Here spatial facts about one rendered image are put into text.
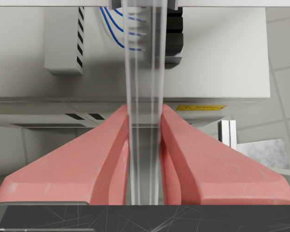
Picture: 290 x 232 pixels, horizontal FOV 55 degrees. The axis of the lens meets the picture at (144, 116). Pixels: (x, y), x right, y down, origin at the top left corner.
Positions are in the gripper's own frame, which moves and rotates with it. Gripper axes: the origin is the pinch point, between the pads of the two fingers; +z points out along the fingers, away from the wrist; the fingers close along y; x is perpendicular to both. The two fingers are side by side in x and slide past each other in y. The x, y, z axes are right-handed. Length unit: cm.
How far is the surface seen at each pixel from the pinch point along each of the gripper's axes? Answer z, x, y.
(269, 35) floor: 100, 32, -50
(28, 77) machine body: 31.5, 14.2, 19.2
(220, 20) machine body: 38.4, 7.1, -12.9
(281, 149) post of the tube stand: 68, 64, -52
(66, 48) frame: 30.5, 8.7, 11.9
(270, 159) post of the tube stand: 66, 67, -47
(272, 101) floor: 82, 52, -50
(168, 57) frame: 30.6, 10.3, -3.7
